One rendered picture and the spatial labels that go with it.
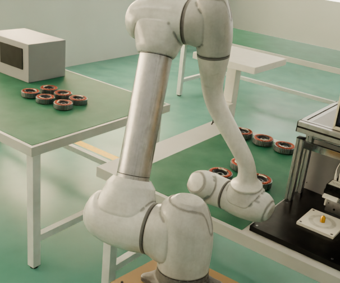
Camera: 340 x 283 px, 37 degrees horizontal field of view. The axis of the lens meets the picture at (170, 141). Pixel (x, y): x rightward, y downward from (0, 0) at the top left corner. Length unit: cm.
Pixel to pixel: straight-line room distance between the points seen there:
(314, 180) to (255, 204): 76
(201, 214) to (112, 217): 26
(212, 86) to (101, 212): 50
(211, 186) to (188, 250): 32
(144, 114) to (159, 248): 38
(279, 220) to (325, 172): 37
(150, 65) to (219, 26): 23
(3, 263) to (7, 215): 51
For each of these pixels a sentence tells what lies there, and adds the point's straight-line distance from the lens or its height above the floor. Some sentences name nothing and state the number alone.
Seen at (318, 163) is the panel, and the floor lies 91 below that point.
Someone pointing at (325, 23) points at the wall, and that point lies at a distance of 883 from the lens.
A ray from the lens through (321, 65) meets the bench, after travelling 511.
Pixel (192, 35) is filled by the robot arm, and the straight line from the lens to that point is 151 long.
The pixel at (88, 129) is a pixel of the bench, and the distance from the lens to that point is 281.
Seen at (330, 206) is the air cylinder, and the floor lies 80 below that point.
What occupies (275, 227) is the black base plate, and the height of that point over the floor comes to 77.
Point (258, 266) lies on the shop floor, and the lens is 317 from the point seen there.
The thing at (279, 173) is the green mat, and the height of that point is 75.
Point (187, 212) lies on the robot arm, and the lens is 142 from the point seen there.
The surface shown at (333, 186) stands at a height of 92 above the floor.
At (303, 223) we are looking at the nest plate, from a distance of 208.
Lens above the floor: 177
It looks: 22 degrees down
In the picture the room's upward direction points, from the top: 6 degrees clockwise
